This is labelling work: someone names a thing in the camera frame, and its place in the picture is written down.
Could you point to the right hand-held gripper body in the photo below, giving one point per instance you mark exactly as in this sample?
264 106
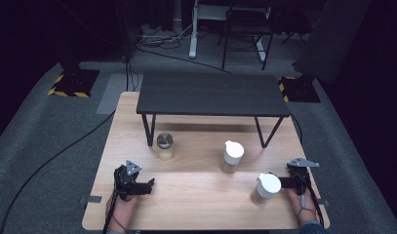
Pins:
300 174

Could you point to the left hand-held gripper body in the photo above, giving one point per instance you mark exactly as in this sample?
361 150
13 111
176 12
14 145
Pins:
127 185

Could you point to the glass jar with metal lid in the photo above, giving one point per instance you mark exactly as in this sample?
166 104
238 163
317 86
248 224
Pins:
165 147

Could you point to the black shelf with metal legs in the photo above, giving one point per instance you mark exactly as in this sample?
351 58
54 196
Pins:
212 94

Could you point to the person's left hand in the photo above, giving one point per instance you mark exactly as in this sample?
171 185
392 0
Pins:
123 211

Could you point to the person's right hand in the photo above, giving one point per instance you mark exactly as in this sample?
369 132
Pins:
301 206

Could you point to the grey tape tab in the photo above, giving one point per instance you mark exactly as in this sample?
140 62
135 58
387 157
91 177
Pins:
91 199
323 203

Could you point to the dark curtain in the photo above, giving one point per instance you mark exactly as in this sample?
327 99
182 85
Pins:
332 39

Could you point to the black stand pole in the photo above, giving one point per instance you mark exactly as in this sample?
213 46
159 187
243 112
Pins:
124 39

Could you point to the black metal chair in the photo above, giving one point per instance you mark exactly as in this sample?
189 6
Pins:
248 26

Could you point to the black yellow striped base plate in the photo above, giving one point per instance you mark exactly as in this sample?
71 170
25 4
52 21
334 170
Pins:
300 89
74 83

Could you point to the white desk frame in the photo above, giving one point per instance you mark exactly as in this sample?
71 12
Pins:
194 32

